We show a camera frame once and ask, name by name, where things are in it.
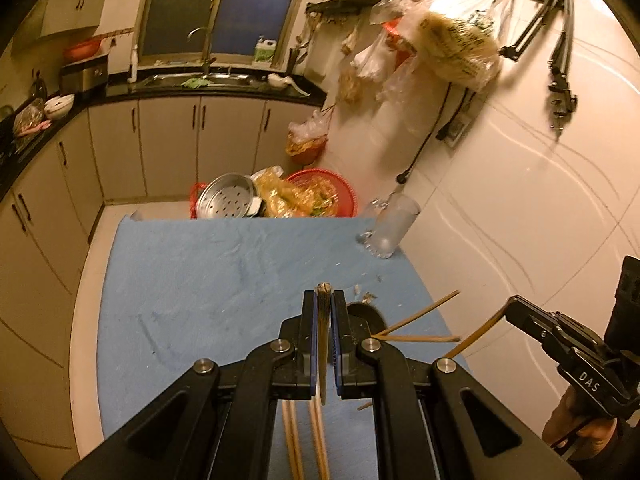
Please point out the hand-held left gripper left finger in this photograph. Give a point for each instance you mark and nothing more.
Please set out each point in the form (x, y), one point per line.
(313, 355)

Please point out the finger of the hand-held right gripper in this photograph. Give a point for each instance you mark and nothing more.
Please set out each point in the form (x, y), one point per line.
(535, 322)

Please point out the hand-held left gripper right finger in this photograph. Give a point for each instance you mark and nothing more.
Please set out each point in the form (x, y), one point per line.
(336, 355)

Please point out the single wooden chopstick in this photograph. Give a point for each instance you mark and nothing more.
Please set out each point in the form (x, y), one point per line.
(477, 335)
(425, 310)
(420, 339)
(324, 330)

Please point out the bunch of wooden chopsticks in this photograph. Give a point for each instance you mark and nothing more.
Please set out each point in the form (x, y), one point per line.
(292, 440)

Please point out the person's right hand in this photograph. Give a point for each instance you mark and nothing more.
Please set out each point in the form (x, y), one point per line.
(585, 435)

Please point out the blue tablecloth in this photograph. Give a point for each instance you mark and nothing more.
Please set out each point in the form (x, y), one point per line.
(200, 280)

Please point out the clear glass mug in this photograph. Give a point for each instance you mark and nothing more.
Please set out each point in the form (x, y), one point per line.
(392, 227)

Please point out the plastic bag of food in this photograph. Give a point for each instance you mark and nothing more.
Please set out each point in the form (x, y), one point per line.
(295, 195)

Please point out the red plastic basket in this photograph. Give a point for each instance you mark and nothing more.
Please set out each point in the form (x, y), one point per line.
(340, 190)

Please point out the metal steamer pot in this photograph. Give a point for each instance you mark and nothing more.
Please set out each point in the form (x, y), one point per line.
(227, 197)

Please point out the yellow hanging bag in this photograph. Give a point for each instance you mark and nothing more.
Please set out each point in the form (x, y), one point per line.
(306, 140)

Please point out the lower kitchen cabinets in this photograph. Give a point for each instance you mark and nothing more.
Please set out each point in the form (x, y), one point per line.
(165, 150)

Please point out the small white dish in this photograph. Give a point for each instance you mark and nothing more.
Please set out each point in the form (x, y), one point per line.
(280, 80)

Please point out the hanging bag of noodles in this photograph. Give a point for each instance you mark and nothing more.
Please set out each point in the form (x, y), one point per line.
(460, 45)

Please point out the dark knife holder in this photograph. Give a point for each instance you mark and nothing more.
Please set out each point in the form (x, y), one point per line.
(295, 60)

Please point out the green dishcloth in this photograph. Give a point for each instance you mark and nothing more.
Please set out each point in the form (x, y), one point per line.
(195, 81)

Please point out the clear hanging plastic bags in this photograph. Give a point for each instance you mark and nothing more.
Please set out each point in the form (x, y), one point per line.
(380, 60)

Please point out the steel kitchen sink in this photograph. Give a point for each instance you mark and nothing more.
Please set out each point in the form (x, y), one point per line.
(200, 77)

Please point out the green label detergent jug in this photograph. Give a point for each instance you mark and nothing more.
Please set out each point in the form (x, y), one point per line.
(264, 51)

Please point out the black kitchen countertop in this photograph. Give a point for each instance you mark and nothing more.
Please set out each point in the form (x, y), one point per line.
(150, 91)

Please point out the metal sink faucet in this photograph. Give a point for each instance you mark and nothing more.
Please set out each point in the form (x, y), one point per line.
(205, 47)

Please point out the white slim bottle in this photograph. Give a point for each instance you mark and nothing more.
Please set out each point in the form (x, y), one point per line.
(132, 65)

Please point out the white bowl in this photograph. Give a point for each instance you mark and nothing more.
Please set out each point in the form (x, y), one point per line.
(59, 106)

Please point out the silver kitchen appliance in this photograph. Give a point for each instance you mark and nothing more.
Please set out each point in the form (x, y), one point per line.
(84, 75)

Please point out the kitchen window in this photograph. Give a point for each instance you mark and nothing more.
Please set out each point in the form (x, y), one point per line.
(200, 10)

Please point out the crumpled plastic bag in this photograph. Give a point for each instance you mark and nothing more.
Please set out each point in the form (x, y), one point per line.
(30, 120)

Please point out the red plastic basin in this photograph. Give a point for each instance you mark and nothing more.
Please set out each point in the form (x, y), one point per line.
(82, 50)

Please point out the wall outlet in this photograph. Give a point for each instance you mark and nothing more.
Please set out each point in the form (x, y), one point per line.
(457, 130)

